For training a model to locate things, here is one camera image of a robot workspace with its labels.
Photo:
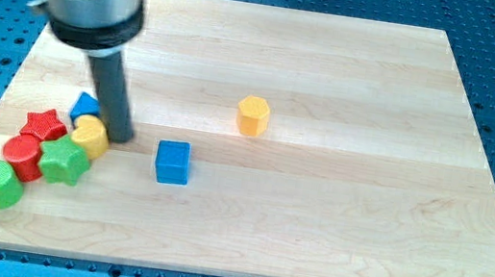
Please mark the wooden board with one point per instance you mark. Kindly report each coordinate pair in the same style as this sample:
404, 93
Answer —
371, 164

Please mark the green star block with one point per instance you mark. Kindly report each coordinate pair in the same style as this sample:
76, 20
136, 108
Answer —
63, 161

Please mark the red star block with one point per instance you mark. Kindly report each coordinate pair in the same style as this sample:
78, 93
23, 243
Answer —
44, 126

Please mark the red cylinder block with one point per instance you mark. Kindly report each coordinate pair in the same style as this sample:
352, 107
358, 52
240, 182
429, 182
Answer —
23, 153

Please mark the yellow hexagon block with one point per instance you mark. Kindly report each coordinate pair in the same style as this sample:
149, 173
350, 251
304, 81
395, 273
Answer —
253, 115

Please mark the blue cube block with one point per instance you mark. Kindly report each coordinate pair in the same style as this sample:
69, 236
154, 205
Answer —
172, 162

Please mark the blue triangle block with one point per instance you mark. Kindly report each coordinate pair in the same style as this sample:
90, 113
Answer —
85, 104

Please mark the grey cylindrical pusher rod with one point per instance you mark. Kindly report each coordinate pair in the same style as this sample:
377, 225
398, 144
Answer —
108, 77

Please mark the yellow heart block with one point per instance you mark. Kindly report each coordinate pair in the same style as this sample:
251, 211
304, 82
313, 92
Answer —
90, 133

